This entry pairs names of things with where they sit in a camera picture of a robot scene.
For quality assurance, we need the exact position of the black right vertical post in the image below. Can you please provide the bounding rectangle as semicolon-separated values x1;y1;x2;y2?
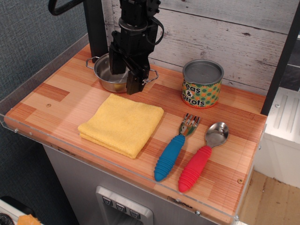
261;3;300;116

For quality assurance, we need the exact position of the silver dispenser panel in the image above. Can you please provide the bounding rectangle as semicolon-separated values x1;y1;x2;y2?
96;186;154;225

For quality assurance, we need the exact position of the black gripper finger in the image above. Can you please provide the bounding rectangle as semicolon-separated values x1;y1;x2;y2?
126;69;150;95
109;48;127;75

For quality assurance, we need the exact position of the orange and black object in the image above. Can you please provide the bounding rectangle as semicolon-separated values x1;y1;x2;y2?
0;196;42;225

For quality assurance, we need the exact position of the clear acrylic table guard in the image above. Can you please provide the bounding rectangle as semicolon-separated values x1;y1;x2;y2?
0;36;266;225

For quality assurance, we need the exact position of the yellow folded cloth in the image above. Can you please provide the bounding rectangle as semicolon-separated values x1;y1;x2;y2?
78;94;164;159

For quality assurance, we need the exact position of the black left vertical post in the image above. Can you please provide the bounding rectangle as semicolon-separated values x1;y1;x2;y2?
83;0;108;57

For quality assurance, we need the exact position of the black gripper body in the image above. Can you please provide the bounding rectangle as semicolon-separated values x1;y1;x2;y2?
109;25;158;79

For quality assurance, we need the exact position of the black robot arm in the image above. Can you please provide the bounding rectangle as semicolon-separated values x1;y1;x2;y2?
109;0;164;95

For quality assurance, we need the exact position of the peas and carrots can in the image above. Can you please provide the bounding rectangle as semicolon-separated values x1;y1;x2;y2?
181;60;224;109

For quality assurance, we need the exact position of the white cabinet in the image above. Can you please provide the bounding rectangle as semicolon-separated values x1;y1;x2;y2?
254;87;300;188

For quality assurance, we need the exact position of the black braided cable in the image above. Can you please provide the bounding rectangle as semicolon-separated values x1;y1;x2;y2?
48;0;83;16

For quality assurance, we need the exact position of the black vertical post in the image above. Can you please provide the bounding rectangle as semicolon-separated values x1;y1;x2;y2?
261;3;300;116
83;0;108;57

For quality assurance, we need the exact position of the blue handled fork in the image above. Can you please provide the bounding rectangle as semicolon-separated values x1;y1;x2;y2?
154;113;201;181

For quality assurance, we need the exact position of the stainless steel pot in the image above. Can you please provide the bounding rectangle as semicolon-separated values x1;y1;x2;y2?
86;53;159;93

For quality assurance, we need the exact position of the red handled spoon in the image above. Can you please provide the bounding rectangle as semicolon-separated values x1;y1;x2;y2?
178;122;229;193

